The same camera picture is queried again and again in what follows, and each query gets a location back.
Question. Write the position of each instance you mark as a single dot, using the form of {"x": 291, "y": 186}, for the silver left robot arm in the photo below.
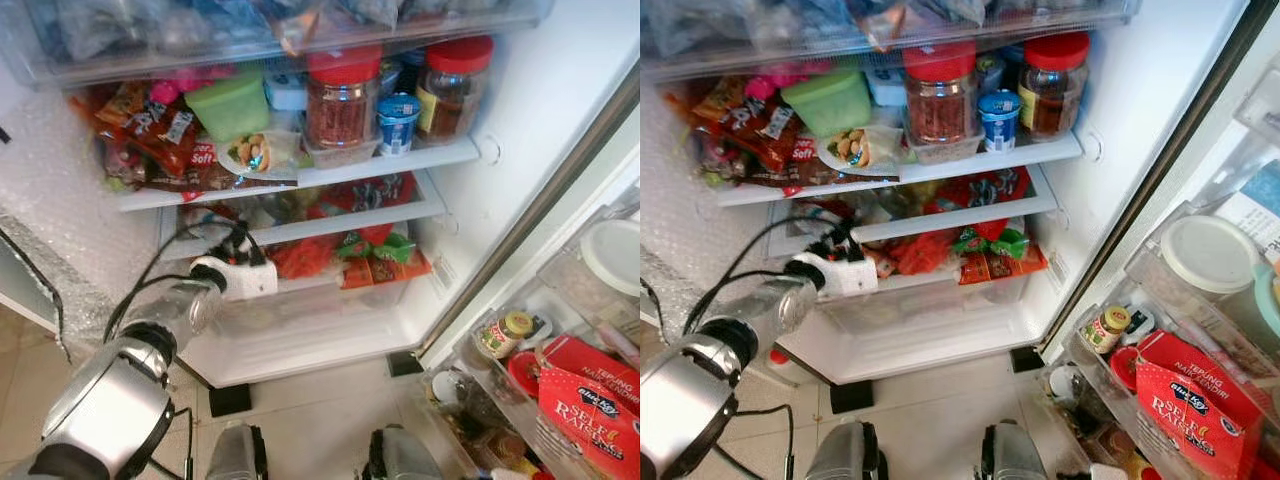
{"x": 690, "y": 400}
{"x": 110, "y": 410}

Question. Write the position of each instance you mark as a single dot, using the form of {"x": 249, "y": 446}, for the black fridge foot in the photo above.
{"x": 1027, "y": 359}
{"x": 406, "y": 364}
{"x": 851, "y": 397}
{"x": 229, "y": 400}

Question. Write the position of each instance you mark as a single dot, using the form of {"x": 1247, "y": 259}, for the white fridge shelf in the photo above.
{"x": 1030, "y": 155}
{"x": 420, "y": 158}

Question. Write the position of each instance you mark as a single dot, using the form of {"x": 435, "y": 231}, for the white fridge door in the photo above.
{"x": 600, "y": 180}
{"x": 1240, "y": 150}

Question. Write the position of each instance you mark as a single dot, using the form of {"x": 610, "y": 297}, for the white fridge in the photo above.
{"x": 1150, "y": 100}
{"x": 560, "y": 90}

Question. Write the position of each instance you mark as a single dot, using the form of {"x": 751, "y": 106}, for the red plastic bag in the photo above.
{"x": 300, "y": 258}
{"x": 920, "y": 255}

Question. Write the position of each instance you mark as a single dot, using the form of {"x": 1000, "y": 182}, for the wrapped food plate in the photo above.
{"x": 858, "y": 150}
{"x": 255, "y": 155}

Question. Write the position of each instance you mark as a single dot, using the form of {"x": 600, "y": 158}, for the clear crisper drawer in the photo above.
{"x": 300, "y": 330}
{"x": 900, "y": 325}

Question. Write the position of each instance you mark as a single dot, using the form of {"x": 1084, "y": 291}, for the red brown snack packet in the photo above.
{"x": 760, "y": 135}
{"x": 165, "y": 140}

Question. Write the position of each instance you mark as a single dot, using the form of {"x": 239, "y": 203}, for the clear plastic tub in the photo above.
{"x": 340, "y": 155}
{"x": 942, "y": 150}

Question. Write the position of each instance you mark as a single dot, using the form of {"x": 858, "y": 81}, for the green red snack pack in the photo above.
{"x": 380, "y": 255}
{"x": 995, "y": 252}

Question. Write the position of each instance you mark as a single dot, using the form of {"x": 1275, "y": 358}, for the red black food bag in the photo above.
{"x": 370, "y": 192}
{"x": 985, "y": 188}

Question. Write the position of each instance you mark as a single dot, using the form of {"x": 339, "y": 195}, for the green plastic container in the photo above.
{"x": 828, "y": 102}
{"x": 230, "y": 105}

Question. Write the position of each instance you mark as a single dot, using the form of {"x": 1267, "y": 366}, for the white chiller drawer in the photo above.
{"x": 1010, "y": 208}
{"x": 400, "y": 212}

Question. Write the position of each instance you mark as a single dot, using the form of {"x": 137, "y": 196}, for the red lid jar chili flakes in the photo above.
{"x": 940, "y": 105}
{"x": 342, "y": 110}

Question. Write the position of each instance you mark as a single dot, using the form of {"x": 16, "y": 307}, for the blue white yogurt cup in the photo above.
{"x": 999, "y": 120}
{"x": 398, "y": 125}

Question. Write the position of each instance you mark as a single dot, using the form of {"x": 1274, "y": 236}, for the robot left leg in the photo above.
{"x": 845, "y": 455}
{"x": 235, "y": 455}

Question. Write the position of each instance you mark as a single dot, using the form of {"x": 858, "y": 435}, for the robot leg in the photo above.
{"x": 235, "y": 455}
{"x": 845, "y": 455}
{"x": 1012, "y": 455}
{"x": 400, "y": 458}

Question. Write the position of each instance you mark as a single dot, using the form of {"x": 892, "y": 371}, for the clear freezer drawer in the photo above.
{"x": 760, "y": 35}
{"x": 150, "y": 40}

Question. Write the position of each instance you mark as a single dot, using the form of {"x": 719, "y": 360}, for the white lid jar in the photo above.
{"x": 612, "y": 255}
{"x": 1208, "y": 252}

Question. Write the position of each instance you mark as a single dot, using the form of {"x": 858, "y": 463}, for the red lid jar dark content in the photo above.
{"x": 1055, "y": 90}
{"x": 455, "y": 95}

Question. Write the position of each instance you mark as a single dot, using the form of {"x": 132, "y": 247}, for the robot right leg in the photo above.
{"x": 400, "y": 458}
{"x": 1012, "y": 455}

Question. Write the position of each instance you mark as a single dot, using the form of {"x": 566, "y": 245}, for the red tepung flour box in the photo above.
{"x": 595, "y": 360}
{"x": 1215, "y": 370}

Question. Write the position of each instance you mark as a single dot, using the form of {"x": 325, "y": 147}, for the small yellow lid jar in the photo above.
{"x": 1105, "y": 330}
{"x": 508, "y": 335}

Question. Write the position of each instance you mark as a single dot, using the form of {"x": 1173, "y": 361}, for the red self raising flour box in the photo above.
{"x": 590, "y": 425}
{"x": 1195, "y": 420}

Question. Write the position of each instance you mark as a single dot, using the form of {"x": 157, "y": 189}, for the red round cup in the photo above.
{"x": 1123, "y": 368}
{"x": 523, "y": 372}

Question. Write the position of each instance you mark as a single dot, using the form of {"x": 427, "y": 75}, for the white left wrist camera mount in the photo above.
{"x": 245, "y": 282}
{"x": 845, "y": 278}

